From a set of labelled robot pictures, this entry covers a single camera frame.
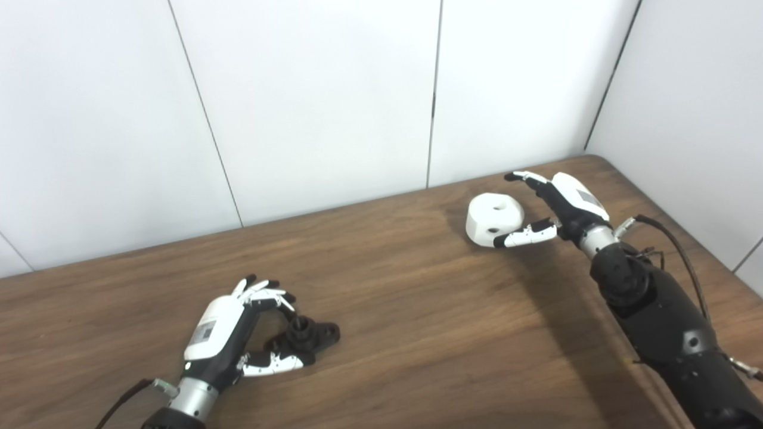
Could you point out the white and black right hand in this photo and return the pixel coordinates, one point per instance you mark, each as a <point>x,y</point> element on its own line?
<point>575,205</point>

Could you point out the white and black left hand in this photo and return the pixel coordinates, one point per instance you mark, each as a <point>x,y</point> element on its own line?
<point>214,333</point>

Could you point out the round white piece with hole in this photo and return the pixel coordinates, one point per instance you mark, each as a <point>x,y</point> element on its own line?
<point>483,223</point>

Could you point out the black flanged holder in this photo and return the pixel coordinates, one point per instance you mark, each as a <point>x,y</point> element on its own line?
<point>310,336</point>

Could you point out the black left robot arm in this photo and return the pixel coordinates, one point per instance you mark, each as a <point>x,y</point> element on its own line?
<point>191,402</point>

